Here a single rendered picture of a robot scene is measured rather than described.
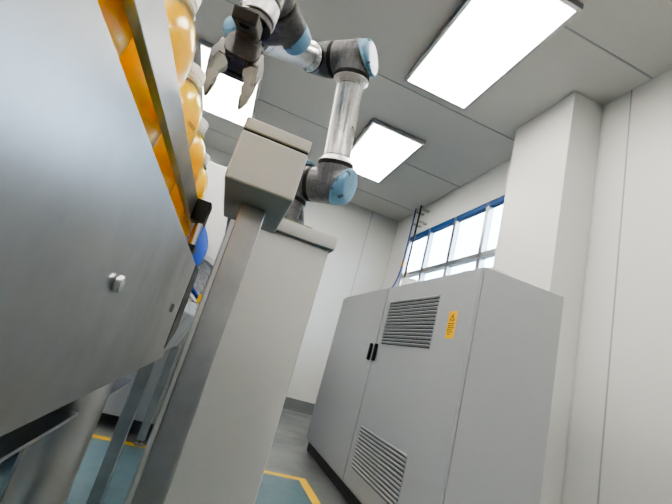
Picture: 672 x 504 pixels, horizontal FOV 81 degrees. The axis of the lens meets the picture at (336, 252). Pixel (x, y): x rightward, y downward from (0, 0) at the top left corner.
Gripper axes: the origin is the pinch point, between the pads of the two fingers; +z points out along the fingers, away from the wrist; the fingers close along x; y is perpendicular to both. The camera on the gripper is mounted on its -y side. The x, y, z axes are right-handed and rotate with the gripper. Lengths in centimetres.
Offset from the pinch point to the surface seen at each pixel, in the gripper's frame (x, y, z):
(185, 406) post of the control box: -13, -11, 53
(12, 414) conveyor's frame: -6, -49, 48
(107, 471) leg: 8, 114, 106
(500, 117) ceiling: -197, 211, -217
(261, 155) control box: -11.3, -18.8, 17.7
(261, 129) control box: -10.0, -18.8, 13.9
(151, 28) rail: -4, -49, 27
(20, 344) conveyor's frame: -6, -52, 45
